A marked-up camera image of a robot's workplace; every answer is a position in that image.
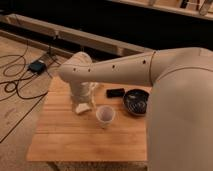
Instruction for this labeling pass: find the black floor cable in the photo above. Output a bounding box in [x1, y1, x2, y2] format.
[0, 39, 79, 144]

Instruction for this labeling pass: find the black rectangular block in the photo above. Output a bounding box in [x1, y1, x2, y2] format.
[106, 88, 125, 98]

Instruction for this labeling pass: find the long metal rail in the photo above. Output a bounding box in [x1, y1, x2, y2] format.
[0, 14, 151, 56]

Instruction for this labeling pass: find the dark ceramic bowl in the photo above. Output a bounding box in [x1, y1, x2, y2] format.
[123, 89, 149, 117]

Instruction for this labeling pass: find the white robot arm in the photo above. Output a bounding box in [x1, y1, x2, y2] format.
[59, 47, 213, 171]

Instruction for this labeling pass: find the white sponge block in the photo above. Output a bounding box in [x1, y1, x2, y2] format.
[75, 103, 91, 115]

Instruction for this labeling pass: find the wooden table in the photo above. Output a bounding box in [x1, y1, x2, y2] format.
[27, 77, 147, 162]

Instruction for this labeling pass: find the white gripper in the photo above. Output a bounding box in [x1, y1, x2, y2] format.
[69, 82, 98, 109]

